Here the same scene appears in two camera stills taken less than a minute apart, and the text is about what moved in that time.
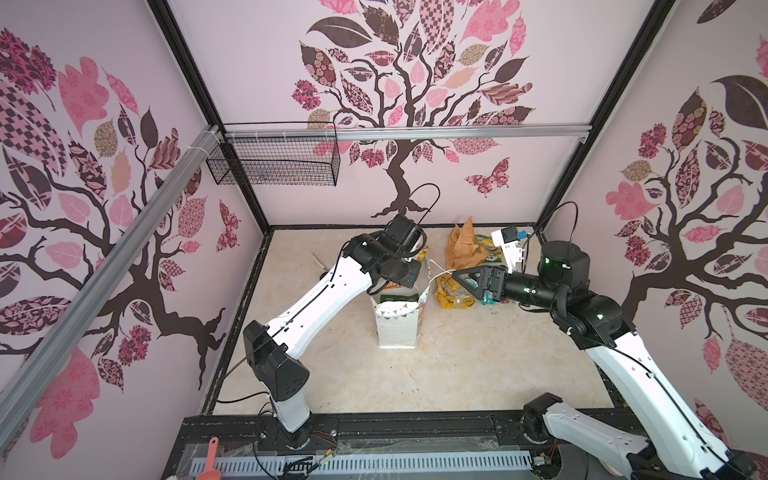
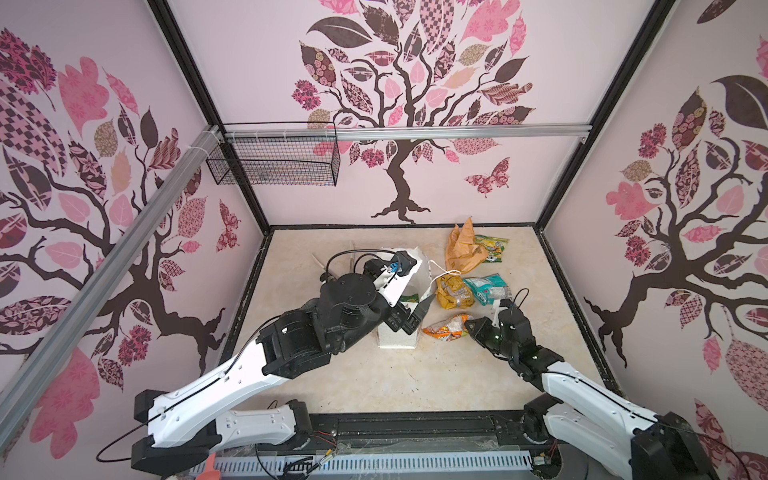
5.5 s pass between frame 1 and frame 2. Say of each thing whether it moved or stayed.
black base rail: stayed
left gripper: moved
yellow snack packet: stayed
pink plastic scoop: stayed
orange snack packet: stayed
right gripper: moved
